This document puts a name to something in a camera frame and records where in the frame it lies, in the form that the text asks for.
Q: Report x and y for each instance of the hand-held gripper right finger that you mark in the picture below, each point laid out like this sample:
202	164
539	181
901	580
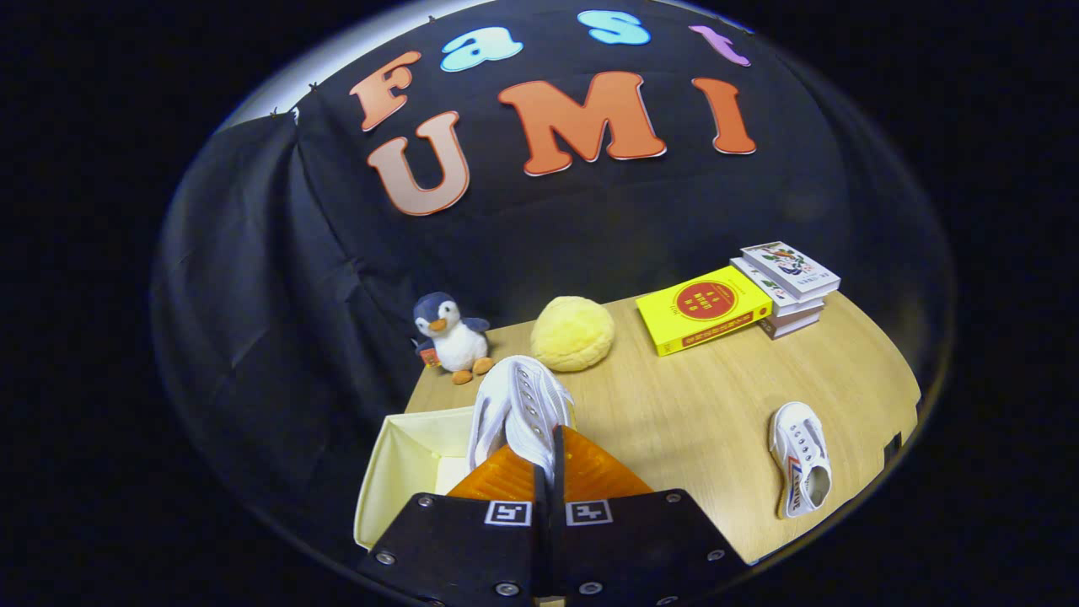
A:
632	548

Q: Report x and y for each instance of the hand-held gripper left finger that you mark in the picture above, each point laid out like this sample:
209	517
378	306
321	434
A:
464	548

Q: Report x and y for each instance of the beige fabric storage box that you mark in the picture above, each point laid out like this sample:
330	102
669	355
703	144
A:
405	472

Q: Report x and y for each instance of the white canvas shoe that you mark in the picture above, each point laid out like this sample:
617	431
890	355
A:
523	405
801	459

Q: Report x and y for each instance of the penguin plush toy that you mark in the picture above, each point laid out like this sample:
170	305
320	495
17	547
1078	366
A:
455	337

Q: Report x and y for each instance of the yellow round plush bun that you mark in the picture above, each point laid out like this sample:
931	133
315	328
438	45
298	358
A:
573	333

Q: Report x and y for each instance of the yellow book red circle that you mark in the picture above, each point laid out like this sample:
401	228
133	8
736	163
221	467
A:
704	308

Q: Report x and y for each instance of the brown book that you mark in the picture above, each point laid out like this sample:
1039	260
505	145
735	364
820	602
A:
792	324

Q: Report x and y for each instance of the black backdrop cloth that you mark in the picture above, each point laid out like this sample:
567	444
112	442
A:
337	253

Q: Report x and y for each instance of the illustrated white book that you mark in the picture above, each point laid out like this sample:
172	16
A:
791	265

